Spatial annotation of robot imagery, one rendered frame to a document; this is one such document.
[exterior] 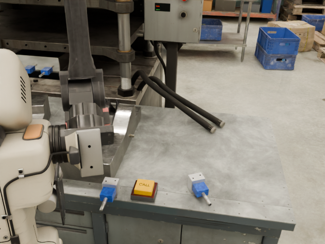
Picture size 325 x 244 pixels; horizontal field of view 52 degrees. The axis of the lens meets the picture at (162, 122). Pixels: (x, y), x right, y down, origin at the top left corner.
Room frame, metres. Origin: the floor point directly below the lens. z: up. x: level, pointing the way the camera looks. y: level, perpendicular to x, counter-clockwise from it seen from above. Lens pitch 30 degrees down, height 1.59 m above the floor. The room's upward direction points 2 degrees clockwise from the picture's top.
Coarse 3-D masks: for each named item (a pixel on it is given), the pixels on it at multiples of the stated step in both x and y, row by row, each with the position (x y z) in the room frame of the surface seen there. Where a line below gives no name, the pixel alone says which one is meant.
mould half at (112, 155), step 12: (120, 108) 1.24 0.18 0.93; (132, 108) 1.24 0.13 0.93; (120, 120) 1.18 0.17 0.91; (132, 120) 1.23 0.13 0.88; (120, 132) 1.12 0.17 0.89; (132, 132) 1.22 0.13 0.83; (120, 144) 1.04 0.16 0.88; (108, 156) 0.95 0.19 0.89; (120, 156) 1.04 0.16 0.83; (72, 168) 0.93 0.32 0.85; (108, 168) 0.91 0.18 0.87; (84, 180) 0.92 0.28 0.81; (96, 180) 0.92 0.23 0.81
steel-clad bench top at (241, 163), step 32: (160, 128) 1.31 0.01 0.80; (192, 128) 1.31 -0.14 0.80; (224, 128) 1.32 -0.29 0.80; (256, 128) 1.33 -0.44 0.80; (128, 160) 1.05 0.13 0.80; (160, 160) 1.06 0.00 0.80; (192, 160) 1.07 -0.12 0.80; (224, 160) 1.07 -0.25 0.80; (256, 160) 1.08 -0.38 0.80; (64, 192) 0.86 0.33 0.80; (96, 192) 0.87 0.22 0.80; (128, 192) 0.87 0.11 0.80; (160, 192) 0.88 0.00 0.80; (224, 192) 0.88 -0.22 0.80; (256, 192) 0.89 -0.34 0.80; (288, 192) 0.89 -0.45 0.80
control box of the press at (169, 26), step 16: (144, 0) 1.79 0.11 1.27; (160, 0) 1.76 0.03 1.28; (176, 0) 1.75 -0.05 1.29; (192, 0) 1.74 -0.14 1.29; (144, 16) 1.79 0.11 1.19; (160, 16) 1.76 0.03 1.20; (176, 16) 1.75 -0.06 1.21; (192, 16) 1.74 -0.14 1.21; (144, 32) 1.79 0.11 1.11; (160, 32) 1.76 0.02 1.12; (176, 32) 1.75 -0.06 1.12; (192, 32) 1.74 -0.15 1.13; (176, 48) 1.80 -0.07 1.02; (176, 64) 1.80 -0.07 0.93; (176, 80) 1.84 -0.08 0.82
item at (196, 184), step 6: (192, 174) 0.91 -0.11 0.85; (198, 174) 0.91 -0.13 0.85; (192, 180) 0.88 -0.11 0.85; (198, 180) 0.88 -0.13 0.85; (204, 180) 0.89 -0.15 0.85; (192, 186) 0.87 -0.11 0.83; (198, 186) 0.86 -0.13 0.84; (204, 186) 0.86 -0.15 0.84; (192, 192) 0.88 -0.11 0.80; (198, 192) 0.84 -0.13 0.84; (204, 192) 0.85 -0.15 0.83; (204, 198) 0.82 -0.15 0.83; (210, 204) 0.80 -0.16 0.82
